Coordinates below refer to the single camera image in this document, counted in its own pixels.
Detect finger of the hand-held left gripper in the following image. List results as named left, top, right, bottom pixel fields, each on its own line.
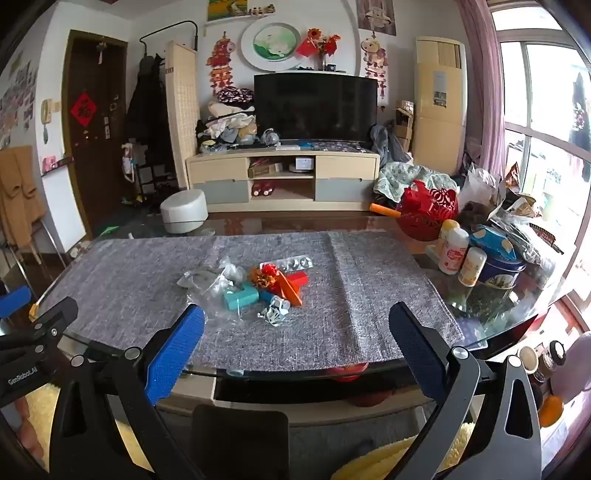
left=0, top=285, right=32, bottom=320
left=28, top=296, right=79, bottom=340

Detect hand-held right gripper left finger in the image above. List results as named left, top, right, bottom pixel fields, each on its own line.
left=48, top=302, right=206, bottom=480

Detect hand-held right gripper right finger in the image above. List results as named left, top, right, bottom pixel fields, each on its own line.
left=389, top=302, right=543, bottom=480

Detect clear plastic bag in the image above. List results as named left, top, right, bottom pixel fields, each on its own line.
left=177, top=256, right=251, bottom=320

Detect white printed paper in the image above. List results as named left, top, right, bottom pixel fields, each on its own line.
left=257, top=296, right=291, bottom=327

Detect grey waste bin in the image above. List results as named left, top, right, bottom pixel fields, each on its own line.
left=191, top=404, right=290, bottom=480

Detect orange snack wrapper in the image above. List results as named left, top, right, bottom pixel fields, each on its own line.
left=250, top=265, right=283, bottom=288

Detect orange paper piece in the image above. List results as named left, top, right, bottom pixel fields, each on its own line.
left=281, top=276, right=304, bottom=308

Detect person's left forearm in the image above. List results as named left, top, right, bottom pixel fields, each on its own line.
left=13, top=398, right=48, bottom=468

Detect grey woven table mat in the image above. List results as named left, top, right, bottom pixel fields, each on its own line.
left=327, top=230, right=465, bottom=366
left=34, top=231, right=402, bottom=372

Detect teal small box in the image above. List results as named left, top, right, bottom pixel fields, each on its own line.
left=223, top=282, right=260, bottom=311

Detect small white yellow bottle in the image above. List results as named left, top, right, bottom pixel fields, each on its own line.
left=457, top=246, right=488, bottom=287

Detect white bottle red label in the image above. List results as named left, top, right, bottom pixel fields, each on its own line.
left=437, top=219, right=470, bottom=276

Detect brown hanging garment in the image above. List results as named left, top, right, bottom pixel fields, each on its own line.
left=0, top=145, right=47, bottom=248

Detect white mug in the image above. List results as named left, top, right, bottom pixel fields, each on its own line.
left=517, top=344, right=539, bottom=375

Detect blue round tin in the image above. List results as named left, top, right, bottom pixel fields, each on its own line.
left=479, top=251, right=527, bottom=290

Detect person's yellow fleece clothing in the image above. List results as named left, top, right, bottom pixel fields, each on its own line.
left=25, top=383, right=469, bottom=480

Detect blue yellow snack pack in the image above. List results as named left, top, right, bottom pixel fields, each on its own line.
left=468, top=224, right=518, bottom=262

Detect dark lidded jar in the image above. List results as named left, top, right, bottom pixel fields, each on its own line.
left=537, top=340, right=567, bottom=385

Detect red cut-out basket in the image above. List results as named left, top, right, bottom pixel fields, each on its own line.
left=394, top=179, right=460, bottom=242

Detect white round stool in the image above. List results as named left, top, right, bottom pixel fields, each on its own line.
left=160, top=188, right=209, bottom=234

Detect silver pill blister pack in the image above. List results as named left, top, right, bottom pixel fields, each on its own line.
left=276, top=256, right=314, bottom=271

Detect orange fruit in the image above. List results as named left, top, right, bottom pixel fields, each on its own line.
left=537, top=394, right=565, bottom=428

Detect dark wooden door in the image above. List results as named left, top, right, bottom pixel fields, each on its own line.
left=61, top=29, right=129, bottom=237

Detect pile of snack bags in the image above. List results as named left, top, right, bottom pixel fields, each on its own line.
left=488, top=193, right=565, bottom=269

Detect floral blanket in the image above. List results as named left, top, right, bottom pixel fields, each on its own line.
left=372, top=161, right=458, bottom=205

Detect white plastic bag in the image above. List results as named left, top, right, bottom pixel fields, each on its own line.
left=457, top=165, right=504, bottom=214

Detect beige grey television cabinet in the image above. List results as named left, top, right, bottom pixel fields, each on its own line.
left=185, top=148, right=381, bottom=205

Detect red diamond door decoration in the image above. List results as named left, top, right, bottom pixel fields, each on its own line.
left=70, top=92, right=98, bottom=122

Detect grey cloth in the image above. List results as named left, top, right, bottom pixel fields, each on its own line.
left=370, top=123, right=412, bottom=165

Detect black hanging coat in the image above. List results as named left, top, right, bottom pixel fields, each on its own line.
left=124, top=54, right=171, bottom=168

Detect stacked cardboard boxes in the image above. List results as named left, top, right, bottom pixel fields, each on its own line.
left=393, top=100, right=417, bottom=154

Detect beige woven folding screen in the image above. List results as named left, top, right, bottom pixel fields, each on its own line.
left=163, top=40, right=199, bottom=191

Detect pile of clothes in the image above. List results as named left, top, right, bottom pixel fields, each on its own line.
left=198, top=86, right=257, bottom=149

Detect beige standing air conditioner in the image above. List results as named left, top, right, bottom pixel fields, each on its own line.
left=412, top=36, right=467, bottom=177

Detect black television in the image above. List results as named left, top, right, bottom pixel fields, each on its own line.
left=253, top=72, right=378, bottom=143

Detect pink curtain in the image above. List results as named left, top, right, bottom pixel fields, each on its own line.
left=454, top=0, right=507, bottom=178

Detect white framed window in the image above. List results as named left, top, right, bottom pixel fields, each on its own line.
left=488, top=6, right=591, bottom=298

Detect vase of artificial flowers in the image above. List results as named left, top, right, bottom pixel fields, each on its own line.
left=297, top=28, right=343, bottom=71

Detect black coat stand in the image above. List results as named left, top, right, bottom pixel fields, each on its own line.
left=139, top=20, right=200, bottom=61

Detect white wall intercom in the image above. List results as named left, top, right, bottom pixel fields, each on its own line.
left=40, top=99, right=54, bottom=142

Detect wall photo collage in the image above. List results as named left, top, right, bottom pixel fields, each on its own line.
left=0, top=59, right=38, bottom=149

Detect pink hanging wall ornament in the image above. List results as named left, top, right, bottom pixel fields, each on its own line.
left=361, top=31, right=389, bottom=100

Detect red hanging wall ornament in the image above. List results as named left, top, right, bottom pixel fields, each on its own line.
left=206, top=31, right=238, bottom=100

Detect round white wall picture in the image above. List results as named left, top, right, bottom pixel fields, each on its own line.
left=239, top=19, right=310, bottom=73

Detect brown wall poster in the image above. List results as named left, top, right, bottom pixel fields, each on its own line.
left=356, top=0, right=397, bottom=37

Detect yellow green wall poster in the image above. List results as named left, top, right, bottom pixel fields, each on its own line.
left=206, top=0, right=248, bottom=22

